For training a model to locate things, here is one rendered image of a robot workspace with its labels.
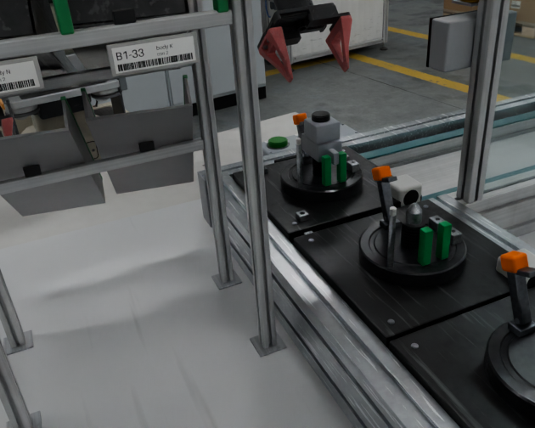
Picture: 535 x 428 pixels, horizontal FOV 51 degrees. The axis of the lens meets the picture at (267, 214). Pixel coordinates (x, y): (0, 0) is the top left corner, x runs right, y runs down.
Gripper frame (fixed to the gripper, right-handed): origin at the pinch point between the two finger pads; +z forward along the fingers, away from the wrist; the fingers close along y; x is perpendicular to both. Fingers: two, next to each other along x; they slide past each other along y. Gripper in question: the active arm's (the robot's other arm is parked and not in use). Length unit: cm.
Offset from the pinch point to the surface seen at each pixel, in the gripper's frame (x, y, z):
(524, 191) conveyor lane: 1.6, 29.5, 27.1
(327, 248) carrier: -1.1, -8.6, 26.9
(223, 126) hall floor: 291, 72, -98
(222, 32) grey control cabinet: 279, 90, -162
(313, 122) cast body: 4.8, -1.3, 6.5
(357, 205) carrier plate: 5.3, 1.5, 21.3
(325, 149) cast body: 5.4, -0.5, 11.1
